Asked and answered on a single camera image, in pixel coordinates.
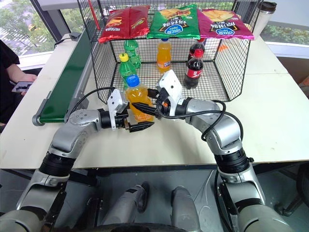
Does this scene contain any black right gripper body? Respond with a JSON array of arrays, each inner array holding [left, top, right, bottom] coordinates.
[[155, 87, 171, 120]]

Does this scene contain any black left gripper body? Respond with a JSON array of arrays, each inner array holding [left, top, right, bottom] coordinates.
[[115, 107, 132, 131]]

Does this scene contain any orange soda bottle blue cap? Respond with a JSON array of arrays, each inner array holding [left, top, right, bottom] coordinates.
[[156, 38, 172, 73], [125, 75, 155, 123]]

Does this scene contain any dark smartphone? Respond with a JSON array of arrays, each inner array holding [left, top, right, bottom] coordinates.
[[12, 81, 34, 93]]

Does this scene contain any green conveyor belt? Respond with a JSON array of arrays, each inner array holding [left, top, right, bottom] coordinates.
[[32, 26, 97, 127]]

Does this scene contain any bystander bare hand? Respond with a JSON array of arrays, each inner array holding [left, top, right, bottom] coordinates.
[[20, 73, 39, 84]]

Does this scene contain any green soda bottle yellow cap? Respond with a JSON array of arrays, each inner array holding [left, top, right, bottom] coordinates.
[[118, 53, 138, 89]]

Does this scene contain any cola bottle red cap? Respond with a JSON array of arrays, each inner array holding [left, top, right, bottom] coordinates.
[[183, 49, 204, 90], [188, 38, 206, 61]]

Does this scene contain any green chips bag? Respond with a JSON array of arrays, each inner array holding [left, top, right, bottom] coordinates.
[[146, 4, 201, 40]]

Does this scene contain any red chips bag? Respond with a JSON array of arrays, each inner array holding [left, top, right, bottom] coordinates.
[[98, 5, 150, 44]]

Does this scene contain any grey robot left leg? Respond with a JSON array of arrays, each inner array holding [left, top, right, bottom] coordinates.
[[102, 182, 150, 227]]

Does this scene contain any grey robot leg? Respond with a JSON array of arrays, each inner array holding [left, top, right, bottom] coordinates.
[[102, 182, 150, 227], [170, 185, 202, 232]]

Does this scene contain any grey robot right leg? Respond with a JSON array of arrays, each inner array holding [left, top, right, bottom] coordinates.
[[170, 185, 202, 232]]

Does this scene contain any magenta chips bag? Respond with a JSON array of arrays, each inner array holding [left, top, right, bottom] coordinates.
[[197, 9, 255, 41]]

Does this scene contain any red rod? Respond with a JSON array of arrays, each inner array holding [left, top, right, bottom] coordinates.
[[87, 0, 101, 30]]

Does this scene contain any white tumbler black lid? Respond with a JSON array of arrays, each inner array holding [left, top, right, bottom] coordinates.
[[253, 1, 278, 40]]

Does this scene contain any bystander in black clothes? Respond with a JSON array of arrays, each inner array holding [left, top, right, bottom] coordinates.
[[0, 39, 23, 127]]

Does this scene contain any black office chair base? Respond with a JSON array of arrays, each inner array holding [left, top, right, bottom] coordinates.
[[274, 161, 309, 217]]

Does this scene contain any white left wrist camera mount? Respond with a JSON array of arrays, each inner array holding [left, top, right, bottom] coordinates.
[[107, 88, 128, 131]]

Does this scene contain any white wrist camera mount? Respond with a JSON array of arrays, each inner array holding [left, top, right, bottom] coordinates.
[[156, 69, 183, 116], [107, 88, 128, 131]]

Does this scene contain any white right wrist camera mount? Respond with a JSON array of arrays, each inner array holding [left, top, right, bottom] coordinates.
[[156, 69, 183, 116]]

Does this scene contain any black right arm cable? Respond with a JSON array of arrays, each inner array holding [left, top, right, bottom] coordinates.
[[155, 100, 244, 145]]

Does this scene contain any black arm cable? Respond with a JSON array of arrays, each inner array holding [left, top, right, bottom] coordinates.
[[64, 86, 118, 119], [155, 100, 244, 145]]

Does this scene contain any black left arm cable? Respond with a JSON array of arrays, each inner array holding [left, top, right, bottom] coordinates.
[[64, 86, 118, 119]]

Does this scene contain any black wire rack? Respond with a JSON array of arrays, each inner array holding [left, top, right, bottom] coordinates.
[[77, 0, 264, 105]]

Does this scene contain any black adapter cable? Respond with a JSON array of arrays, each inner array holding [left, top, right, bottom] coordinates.
[[53, 36, 72, 49]]

